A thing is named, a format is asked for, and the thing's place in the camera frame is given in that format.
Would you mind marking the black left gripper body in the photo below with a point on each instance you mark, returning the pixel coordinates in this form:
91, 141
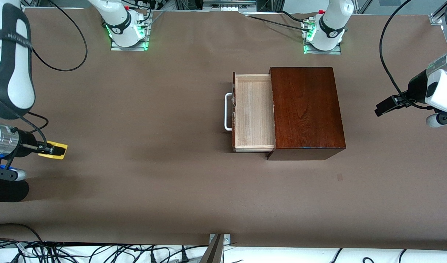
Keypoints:
415, 88

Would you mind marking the dark brown wooden cabinet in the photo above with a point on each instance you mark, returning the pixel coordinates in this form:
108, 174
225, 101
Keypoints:
307, 117

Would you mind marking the silver metal frame rail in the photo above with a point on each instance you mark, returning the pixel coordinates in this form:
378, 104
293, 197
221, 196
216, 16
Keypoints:
228, 3

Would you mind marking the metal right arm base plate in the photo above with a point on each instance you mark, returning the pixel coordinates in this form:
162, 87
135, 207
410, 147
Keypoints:
128, 48

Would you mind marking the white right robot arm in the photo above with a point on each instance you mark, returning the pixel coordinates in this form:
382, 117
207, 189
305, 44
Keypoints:
20, 84

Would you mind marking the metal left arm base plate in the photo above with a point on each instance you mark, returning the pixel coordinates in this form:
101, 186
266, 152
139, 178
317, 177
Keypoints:
323, 52

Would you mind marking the silver bracket with grey post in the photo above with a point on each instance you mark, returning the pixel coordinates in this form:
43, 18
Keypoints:
214, 252

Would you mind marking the black cylinder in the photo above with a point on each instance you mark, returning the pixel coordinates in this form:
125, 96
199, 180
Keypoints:
8, 191

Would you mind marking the brown paper table cover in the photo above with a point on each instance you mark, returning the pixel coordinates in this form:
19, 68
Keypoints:
172, 146

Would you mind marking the silver aluminium corner rail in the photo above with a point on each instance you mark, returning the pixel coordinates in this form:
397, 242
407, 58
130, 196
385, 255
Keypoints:
436, 19

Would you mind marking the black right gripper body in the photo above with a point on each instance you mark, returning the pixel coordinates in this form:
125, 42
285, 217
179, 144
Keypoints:
25, 142

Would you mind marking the yellow wooden block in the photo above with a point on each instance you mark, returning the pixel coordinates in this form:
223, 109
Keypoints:
42, 155

